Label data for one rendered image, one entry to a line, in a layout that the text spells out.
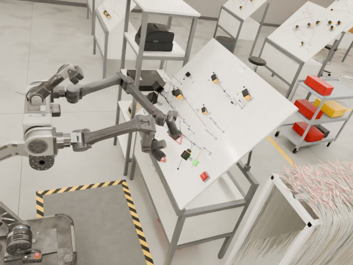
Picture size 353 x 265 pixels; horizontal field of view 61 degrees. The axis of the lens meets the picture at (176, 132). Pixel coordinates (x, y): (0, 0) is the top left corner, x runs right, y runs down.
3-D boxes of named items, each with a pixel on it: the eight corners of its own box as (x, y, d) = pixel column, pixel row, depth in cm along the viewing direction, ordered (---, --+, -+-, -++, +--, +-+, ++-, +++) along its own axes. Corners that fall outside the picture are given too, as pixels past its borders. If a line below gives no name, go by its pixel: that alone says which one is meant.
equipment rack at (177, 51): (123, 176, 342) (144, 8, 237) (112, 143, 386) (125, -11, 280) (164, 171, 363) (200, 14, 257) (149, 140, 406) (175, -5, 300)
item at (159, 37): (141, 51, 267) (144, 30, 256) (133, 41, 283) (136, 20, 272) (172, 52, 279) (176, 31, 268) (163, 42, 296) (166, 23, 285)
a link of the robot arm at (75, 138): (66, 132, 153) (67, 142, 151) (87, 131, 157) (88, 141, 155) (66, 138, 161) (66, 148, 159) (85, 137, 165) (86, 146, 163)
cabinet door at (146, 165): (149, 192, 277) (155, 160, 254) (133, 153, 316) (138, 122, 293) (151, 191, 277) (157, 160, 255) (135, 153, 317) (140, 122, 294)
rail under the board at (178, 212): (176, 216, 210) (178, 210, 206) (133, 120, 295) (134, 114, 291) (184, 215, 212) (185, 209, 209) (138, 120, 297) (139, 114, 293)
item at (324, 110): (293, 155, 443) (329, 91, 381) (271, 134, 477) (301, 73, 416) (336, 146, 487) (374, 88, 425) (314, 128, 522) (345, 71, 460)
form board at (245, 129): (136, 115, 292) (135, 114, 291) (214, 38, 272) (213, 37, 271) (181, 210, 208) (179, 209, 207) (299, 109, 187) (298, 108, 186)
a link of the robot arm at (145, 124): (144, 109, 145) (147, 128, 142) (155, 116, 157) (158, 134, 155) (68, 132, 157) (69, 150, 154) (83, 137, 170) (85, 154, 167)
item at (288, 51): (283, 104, 577) (323, 16, 483) (251, 75, 662) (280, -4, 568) (311, 103, 606) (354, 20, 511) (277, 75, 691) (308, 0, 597)
